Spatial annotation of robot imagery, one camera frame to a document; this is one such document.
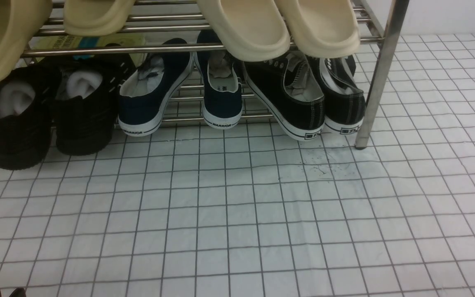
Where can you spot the black canvas sneaker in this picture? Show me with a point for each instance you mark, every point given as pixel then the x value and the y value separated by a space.
pixel 345 104
pixel 287 87

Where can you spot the black mesh shoe right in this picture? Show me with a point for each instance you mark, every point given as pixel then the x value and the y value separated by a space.
pixel 85 108

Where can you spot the black mesh shoe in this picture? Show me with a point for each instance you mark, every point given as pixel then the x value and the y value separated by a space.
pixel 25 120
pixel 85 108

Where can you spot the stainless steel shoe rack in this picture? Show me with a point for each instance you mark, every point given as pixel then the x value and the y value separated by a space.
pixel 386 38

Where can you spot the black mesh shoe left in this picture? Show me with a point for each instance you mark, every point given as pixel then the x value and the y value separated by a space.
pixel 25 120

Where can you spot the navy canvas sneaker right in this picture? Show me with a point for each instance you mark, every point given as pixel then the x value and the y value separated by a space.
pixel 222 80

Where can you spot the navy canvas sneaker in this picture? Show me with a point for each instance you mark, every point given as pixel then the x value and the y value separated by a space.
pixel 144 96
pixel 222 80

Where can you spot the navy canvas sneaker left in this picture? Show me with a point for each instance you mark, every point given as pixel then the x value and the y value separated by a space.
pixel 144 96

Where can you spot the beige foam slipper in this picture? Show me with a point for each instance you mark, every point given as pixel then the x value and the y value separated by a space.
pixel 322 28
pixel 19 21
pixel 95 17
pixel 251 30

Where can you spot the yellow green book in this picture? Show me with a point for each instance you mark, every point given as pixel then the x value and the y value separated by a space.
pixel 78 42

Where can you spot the beige foam slipper far left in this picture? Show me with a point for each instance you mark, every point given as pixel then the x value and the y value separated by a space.
pixel 19 21

